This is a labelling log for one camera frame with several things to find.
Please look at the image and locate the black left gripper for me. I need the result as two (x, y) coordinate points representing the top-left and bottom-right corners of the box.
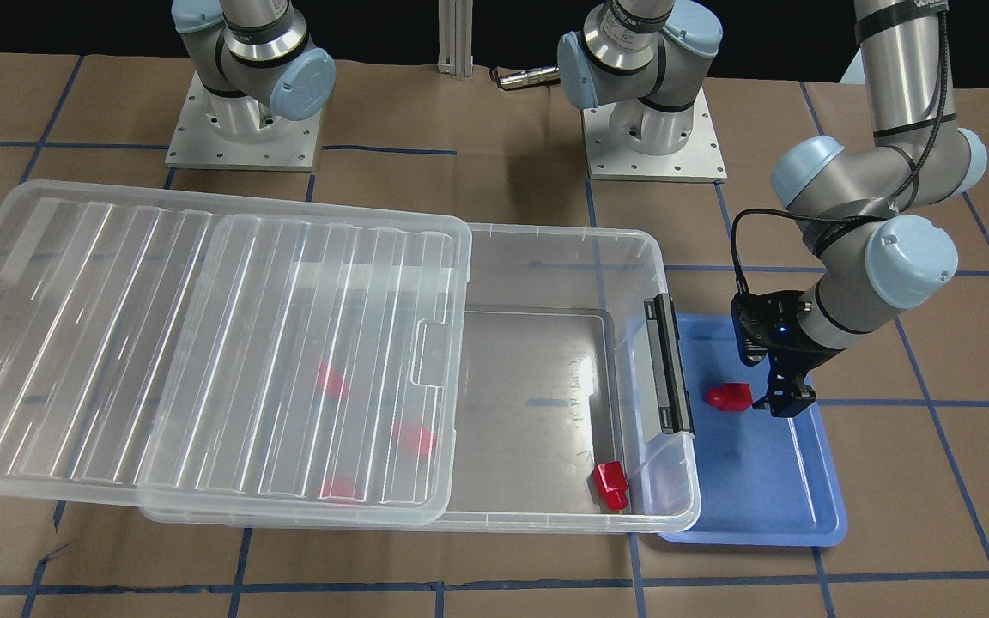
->
(756, 331), (822, 418)

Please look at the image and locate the red block with stud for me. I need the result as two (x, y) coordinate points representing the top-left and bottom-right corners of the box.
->
(704, 382), (754, 412)

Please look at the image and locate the clear ribbed box lid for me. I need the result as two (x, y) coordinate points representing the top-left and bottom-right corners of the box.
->
(0, 181), (472, 527)

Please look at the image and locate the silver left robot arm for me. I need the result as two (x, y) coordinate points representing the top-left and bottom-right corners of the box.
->
(556, 1), (986, 418)

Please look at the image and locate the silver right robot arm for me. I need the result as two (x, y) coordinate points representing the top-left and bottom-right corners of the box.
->
(0, 1), (335, 199)

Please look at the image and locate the clear plastic storage box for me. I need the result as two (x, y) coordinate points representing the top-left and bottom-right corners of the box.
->
(140, 214), (700, 533)

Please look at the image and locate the red block box centre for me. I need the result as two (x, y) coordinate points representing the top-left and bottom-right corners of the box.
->
(391, 421), (437, 461)

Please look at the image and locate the red block box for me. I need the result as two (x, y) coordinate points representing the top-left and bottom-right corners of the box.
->
(391, 421), (437, 461)
(319, 476), (361, 504)

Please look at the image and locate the red block in box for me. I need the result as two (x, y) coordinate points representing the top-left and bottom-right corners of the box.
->
(315, 361), (349, 402)

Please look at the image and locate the red block box front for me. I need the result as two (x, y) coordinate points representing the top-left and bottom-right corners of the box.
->
(319, 476), (361, 504)

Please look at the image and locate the blue plastic tray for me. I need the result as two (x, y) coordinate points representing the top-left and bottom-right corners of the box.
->
(664, 313), (848, 548)

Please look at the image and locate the red block near latch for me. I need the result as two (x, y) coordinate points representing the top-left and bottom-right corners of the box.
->
(592, 460), (629, 512)

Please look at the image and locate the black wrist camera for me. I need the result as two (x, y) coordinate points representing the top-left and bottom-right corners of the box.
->
(731, 290), (807, 367)

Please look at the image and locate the black box latch handle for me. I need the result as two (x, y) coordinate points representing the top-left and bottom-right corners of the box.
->
(644, 293), (695, 435)

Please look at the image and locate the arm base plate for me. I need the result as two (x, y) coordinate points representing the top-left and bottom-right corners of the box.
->
(582, 89), (729, 183)
(165, 75), (325, 173)

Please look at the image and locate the aluminium frame post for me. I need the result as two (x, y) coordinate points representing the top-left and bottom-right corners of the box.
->
(436, 0), (475, 81)

